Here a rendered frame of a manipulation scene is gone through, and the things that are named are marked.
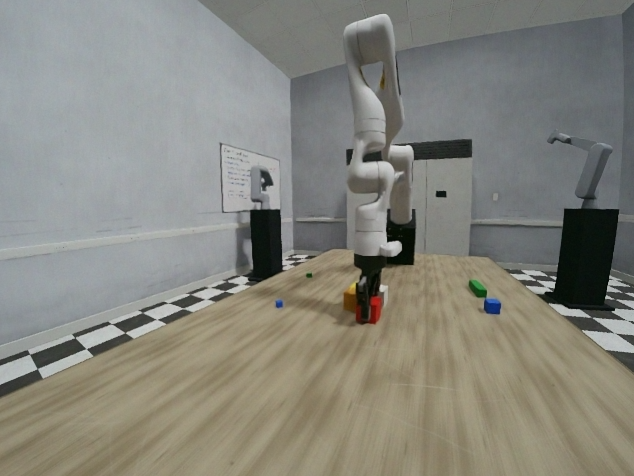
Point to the red square block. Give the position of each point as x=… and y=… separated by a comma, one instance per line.
x=375, y=311

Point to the green rectangular block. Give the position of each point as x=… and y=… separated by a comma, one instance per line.
x=479, y=290

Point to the blue cube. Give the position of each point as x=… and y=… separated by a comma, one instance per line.
x=492, y=306

